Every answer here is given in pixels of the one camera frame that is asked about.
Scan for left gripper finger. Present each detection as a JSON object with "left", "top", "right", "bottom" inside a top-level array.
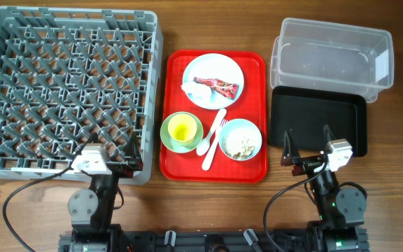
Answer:
[
  {"left": 124, "top": 132, "right": 143, "bottom": 172},
  {"left": 76, "top": 133, "right": 98, "bottom": 154}
]

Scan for rice and food scraps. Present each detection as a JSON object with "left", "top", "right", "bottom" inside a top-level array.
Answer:
[{"left": 222, "top": 133, "right": 255, "bottom": 160}]

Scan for light blue plastic bowl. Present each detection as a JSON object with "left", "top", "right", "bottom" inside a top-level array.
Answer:
[{"left": 218, "top": 118, "right": 262, "bottom": 161}]

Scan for green plastic saucer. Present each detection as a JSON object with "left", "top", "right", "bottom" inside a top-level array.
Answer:
[{"left": 160, "top": 111, "right": 204, "bottom": 153}]

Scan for yellow plastic cup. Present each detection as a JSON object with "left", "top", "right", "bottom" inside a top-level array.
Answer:
[{"left": 167, "top": 113, "right": 197, "bottom": 146}]

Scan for red snack wrapper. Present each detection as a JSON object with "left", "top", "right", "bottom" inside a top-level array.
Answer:
[{"left": 193, "top": 77, "right": 239, "bottom": 100}]

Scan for white paper napkin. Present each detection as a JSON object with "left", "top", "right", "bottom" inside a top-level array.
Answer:
[{"left": 181, "top": 81, "right": 212, "bottom": 100}]

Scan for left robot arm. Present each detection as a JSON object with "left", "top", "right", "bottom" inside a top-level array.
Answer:
[{"left": 58, "top": 133, "right": 143, "bottom": 252}]

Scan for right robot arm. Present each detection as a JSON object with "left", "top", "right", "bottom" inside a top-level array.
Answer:
[{"left": 281, "top": 125, "right": 369, "bottom": 251}]

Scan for grey plastic dishwasher rack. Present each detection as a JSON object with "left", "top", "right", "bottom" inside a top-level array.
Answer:
[{"left": 0, "top": 6, "right": 164, "bottom": 185}]

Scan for clear plastic waste bin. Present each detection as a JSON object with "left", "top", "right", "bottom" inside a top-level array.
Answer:
[{"left": 269, "top": 17, "right": 395, "bottom": 103}]

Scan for black rectangular tray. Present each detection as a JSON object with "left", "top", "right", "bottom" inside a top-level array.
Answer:
[{"left": 267, "top": 86, "right": 367, "bottom": 157}]

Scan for white plastic spoon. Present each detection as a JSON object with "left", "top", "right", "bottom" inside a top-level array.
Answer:
[{"left": 196, "top": 108, "right": 227, "bottom": 156}]

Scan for white plastic fork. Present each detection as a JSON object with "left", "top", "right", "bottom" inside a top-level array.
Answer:
[{"left": 201, "top": 119, "right": 227, "bottom": 171}]

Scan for red plastic serving tray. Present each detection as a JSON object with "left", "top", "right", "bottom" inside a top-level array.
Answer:
[{"left": 160, "top": 50, "right": 268, "bottom": 183}]

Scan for light blue round plate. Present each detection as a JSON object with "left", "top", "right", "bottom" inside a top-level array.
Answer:
[{"left": 183, "top": 53, "right": 244, "bottom": 110}]

